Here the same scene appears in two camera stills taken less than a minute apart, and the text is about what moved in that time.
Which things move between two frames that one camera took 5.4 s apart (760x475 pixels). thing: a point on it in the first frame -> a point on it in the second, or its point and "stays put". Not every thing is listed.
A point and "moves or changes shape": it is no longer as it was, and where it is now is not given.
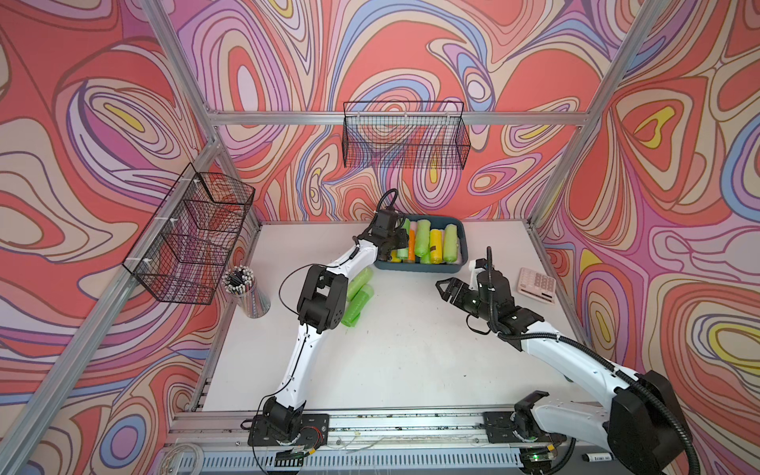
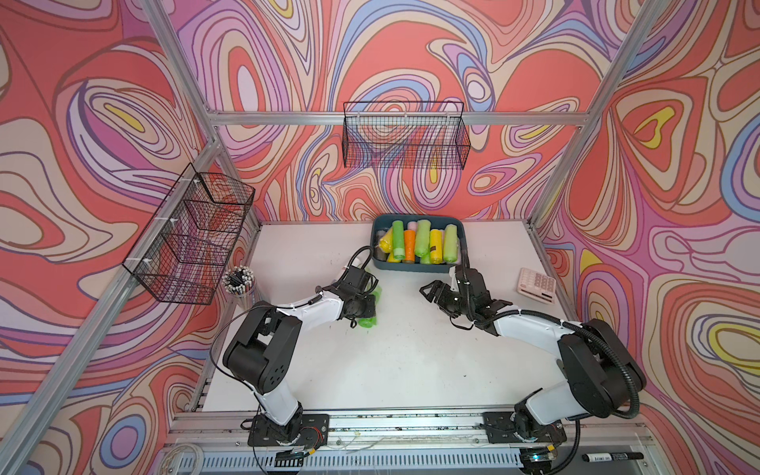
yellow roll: x=436 y=245 stays put
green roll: x=423 y=240 stays put
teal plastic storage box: x=436 y=221 stays put
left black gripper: x=403 y=240 -> x=371 y=307
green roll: x=355 y=306 moves or changes shape
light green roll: x=450 y=242 stays put
